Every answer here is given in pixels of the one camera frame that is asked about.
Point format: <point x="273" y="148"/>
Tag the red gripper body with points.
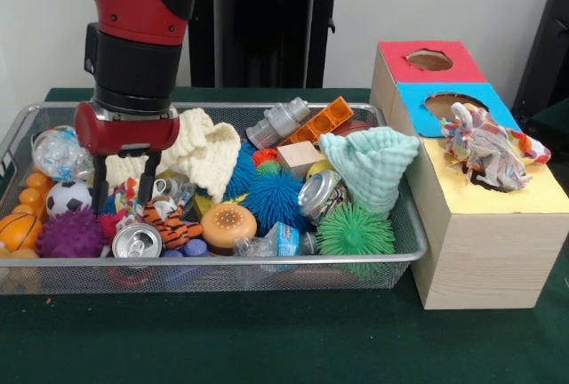
<point x="129" y="135"/>

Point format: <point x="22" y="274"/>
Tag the black white soccer ball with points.
<point x="66" y="199"/>

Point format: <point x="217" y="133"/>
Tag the purple knobbly ball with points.
<point x="71" y="235"/>

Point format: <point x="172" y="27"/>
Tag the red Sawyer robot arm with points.
<point x="133" y="68"/>

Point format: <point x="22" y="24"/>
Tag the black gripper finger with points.
<point x="146" y="188"/>
<point x="100" y="188"/>

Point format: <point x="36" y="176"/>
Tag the colourful printed paper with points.
<point x="126" y="195"/>
<point x="489" y="153"/>

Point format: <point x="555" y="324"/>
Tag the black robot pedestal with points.
<point x="266" y="24"/>

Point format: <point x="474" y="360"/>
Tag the cream muslin cloth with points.
<point x="209" y="153"/>

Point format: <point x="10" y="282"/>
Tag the blue spiky ball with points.
<point x="275" y="199"/>

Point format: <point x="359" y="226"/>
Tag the silver drink can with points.
<point x="135" y="242"/>

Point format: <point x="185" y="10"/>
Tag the orange toy basketball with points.
<point x="18" y="230"/>

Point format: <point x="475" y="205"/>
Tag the wooden box with three holes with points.
<point x="489" y="259"/>

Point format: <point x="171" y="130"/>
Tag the green spiky ball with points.
<point x="355" y="233"/>

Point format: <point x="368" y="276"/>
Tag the green covered side table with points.
<point x="555" y="122"/>

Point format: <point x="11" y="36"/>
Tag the light blue muslin cloth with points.
<point x="373" y="166"/>

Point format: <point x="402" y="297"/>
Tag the toy burger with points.
<point x="227" y="226"/>

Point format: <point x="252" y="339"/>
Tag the crushed plastic water bottle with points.
<point x="58" y="155"/>

